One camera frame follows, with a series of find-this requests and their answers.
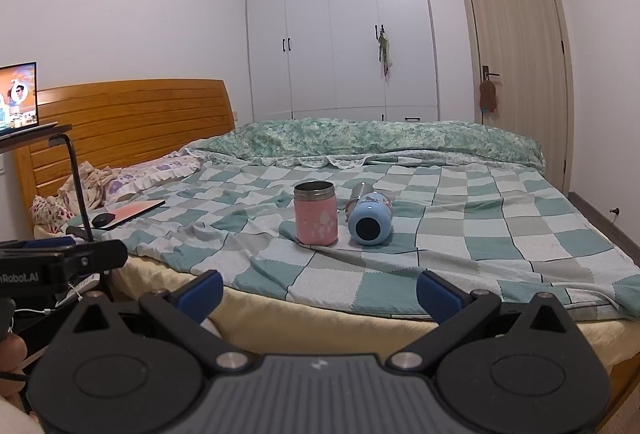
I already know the purple floral pillow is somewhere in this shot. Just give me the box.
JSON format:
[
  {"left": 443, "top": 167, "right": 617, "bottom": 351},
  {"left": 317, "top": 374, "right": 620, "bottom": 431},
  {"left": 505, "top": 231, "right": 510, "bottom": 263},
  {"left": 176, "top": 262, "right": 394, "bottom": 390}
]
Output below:
[{"left": 102, "top": 150, "right": 203, "bottom": 205}]

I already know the checkered green white blanket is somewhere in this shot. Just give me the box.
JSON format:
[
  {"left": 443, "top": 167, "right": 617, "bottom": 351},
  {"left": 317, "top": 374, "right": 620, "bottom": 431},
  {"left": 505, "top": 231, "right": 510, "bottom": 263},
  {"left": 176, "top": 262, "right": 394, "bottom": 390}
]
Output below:
[{"left": 67, "top": 153, "right": 640, "bottom": 321}]

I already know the open laptop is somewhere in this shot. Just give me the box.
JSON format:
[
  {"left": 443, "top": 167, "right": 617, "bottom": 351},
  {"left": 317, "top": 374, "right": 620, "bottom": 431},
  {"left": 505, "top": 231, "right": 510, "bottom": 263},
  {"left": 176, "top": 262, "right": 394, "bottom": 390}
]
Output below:
[{"left": 0, "top": 62, "right": 60, "bottom": 139}]

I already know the brown hanging cloth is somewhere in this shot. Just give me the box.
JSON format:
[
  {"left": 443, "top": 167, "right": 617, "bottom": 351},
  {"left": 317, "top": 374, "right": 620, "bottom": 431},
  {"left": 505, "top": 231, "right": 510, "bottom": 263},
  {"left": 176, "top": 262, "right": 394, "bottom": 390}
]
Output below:
[{"left": 479, "top": 80, "right": 499, "bottom": 113}]

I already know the blue thermos bottle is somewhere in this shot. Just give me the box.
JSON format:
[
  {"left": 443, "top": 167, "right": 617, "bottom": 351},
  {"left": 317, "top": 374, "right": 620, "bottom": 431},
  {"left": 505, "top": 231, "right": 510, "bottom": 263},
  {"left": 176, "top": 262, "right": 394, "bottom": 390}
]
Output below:
[{"left": 346, "top": 182, "right": 394, "bottom": 245}]

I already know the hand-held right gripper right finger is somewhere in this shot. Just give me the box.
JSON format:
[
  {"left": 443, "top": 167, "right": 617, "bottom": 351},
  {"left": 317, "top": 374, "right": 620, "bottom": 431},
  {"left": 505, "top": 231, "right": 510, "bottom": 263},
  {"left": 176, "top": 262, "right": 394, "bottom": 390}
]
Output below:
[{"left": 390, "top": 270, "right": 571, "bottom": 372}]

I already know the white wardrobe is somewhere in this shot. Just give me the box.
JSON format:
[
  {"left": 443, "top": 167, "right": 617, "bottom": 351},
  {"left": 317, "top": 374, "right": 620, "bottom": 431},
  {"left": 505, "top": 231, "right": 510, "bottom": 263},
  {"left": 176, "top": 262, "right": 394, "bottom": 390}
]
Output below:
[{"left": 244, "top": 0, "right": 441, "bottom": 123}]

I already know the beige wooden door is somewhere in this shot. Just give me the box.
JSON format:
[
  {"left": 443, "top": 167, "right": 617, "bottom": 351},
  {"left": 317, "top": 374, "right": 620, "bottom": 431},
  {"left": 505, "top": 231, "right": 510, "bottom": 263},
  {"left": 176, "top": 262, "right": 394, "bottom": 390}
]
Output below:
[{"left": 454, "top": 0, "right": 575, "bottom": 195}]

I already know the floral cloth pile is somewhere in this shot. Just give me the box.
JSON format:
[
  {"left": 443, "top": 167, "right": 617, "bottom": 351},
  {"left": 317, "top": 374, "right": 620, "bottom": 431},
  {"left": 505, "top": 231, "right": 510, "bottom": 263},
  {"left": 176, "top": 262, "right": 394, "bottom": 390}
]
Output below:
[{"left": 30, "top": 160, "right": 121, "bottom": 235}]

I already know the wooden bed headboard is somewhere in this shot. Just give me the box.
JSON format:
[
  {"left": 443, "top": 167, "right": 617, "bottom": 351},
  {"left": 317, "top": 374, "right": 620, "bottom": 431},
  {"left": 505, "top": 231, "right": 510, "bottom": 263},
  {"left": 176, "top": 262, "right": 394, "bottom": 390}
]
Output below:
[{"left": 15, "top": 78, "right": 237, "bottom": 225}]

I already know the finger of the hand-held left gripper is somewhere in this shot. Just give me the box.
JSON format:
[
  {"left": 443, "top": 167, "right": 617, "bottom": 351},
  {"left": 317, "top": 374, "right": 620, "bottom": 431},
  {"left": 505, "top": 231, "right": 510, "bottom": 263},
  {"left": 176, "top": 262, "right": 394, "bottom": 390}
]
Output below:
[
  {"left": 0, "top": 237, "right": 77, "bottom": 253},
  {"left": 65, "top": 240, "right": 129, "bottom": 275}
]

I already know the yellow bed sheet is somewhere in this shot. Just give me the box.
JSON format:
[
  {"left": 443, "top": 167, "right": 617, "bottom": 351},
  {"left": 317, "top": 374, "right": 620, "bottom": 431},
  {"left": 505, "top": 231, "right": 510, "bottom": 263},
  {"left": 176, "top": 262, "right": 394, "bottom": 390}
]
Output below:
[{"left": 110, "top": 256, "right": 640, "bottom": 365}]

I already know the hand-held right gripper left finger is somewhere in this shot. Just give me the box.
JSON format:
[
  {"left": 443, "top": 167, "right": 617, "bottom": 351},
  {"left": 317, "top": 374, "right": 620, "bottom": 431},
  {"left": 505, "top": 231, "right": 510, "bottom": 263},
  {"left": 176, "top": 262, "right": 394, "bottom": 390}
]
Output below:
[{"left": 70, "top": 270, "right": 251, "bottom": 372}]

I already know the pink cup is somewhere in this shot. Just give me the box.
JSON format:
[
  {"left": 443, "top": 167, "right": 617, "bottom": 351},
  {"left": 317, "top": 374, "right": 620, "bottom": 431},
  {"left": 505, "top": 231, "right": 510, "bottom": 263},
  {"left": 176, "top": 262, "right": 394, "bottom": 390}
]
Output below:
[{"left": 293, "top": 181, "right": 338, "bottom": 246}]

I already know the green hanging ornament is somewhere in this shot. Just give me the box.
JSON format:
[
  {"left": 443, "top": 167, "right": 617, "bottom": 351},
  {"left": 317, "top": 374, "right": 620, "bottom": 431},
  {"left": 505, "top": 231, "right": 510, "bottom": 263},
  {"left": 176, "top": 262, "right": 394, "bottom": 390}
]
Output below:
[{"left": 376, "top": 31, "right": 396, "bottom": 77}]

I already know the person's left hand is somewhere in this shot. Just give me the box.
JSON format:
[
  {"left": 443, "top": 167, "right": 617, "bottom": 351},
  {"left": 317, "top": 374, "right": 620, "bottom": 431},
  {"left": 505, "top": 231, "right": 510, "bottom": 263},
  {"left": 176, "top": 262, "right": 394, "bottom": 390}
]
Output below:
[{"left": 0, "top": 333, "right": 27, "bottom": 377}]

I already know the black bedside stand table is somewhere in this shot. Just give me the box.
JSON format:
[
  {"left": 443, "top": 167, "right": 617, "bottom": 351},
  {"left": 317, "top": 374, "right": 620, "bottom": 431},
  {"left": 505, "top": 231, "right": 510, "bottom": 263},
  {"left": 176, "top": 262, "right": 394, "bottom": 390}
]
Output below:
[{"left": 0, "top": 124, "right": 97, "bottom": 243}]

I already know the red mouse pad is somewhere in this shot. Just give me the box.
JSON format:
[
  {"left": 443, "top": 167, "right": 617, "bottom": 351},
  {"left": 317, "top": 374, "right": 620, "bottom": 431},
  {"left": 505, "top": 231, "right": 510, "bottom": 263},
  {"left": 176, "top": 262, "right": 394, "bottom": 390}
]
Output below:
[{"left": 90, "top": 199, "right": 167, "bottom": 231}]

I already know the green floral quilt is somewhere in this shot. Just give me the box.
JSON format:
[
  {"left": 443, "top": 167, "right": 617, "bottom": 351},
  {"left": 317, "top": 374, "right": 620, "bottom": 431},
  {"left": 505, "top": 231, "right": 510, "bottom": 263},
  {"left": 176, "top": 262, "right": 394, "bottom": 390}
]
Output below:
[{"left": 192, "top": 118, "right": 547, "bottom": 172}]

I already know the wooden bed side rail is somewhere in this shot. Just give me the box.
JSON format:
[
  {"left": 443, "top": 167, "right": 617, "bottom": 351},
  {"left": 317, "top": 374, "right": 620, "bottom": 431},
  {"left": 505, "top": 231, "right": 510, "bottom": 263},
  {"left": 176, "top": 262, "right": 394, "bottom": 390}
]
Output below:
[{"left": 606, "top": 353, "right": 640, "bottom": 434}]

